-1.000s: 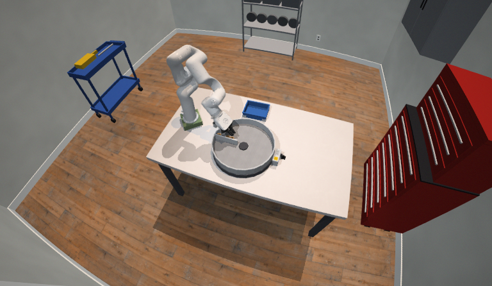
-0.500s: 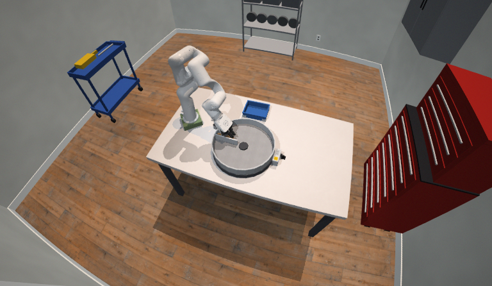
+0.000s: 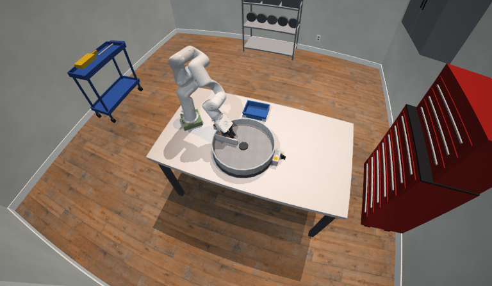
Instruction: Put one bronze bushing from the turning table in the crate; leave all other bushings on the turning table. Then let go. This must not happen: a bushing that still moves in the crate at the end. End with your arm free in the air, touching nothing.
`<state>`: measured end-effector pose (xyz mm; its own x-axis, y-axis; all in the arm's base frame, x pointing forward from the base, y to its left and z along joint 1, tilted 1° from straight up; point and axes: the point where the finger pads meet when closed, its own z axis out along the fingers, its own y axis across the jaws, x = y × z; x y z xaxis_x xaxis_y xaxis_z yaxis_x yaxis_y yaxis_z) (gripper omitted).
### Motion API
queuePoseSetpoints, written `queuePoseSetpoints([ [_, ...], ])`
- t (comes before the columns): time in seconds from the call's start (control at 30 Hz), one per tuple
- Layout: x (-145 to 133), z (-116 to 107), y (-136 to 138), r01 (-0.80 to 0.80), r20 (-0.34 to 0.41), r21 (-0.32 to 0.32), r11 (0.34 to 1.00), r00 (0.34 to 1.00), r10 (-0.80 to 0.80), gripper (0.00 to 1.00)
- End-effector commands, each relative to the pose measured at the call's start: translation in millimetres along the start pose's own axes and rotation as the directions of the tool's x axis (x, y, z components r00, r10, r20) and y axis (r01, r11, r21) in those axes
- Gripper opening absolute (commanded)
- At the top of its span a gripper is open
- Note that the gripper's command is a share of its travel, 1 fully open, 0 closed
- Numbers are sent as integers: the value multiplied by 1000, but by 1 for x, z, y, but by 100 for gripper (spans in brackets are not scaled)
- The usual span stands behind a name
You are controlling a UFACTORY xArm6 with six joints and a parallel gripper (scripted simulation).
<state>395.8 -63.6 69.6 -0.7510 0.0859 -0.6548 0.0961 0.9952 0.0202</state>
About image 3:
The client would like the blue crate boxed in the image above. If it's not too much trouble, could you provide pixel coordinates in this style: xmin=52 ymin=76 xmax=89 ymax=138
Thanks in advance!
xmin=242 ymin=100 xmax=270 ymax=122

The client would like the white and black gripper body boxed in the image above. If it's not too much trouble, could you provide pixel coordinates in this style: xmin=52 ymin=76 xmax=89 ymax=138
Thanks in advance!
xmin=214 ymin=114 xmax=233 ymax=133

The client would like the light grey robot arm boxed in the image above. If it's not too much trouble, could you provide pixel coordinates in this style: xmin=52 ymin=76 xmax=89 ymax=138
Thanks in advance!
xmin=168 ymin=46 xmax=226 ymax=124

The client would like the grey round turntable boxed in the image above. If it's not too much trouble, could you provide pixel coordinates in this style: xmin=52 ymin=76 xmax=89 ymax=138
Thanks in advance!
xmin=211 ymin=118 xmax=286 ymax=178

